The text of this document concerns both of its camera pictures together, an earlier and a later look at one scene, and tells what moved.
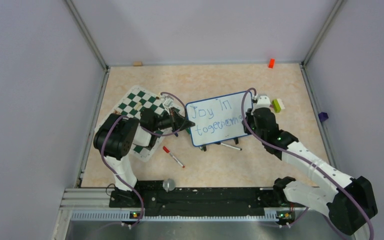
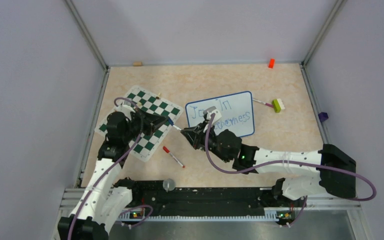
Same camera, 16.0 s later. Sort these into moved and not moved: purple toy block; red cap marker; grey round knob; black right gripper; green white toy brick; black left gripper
Moved: black right gripper; black left gripper
Not moved: purple toy block; red cap marker; green white toy brick; grey round knob
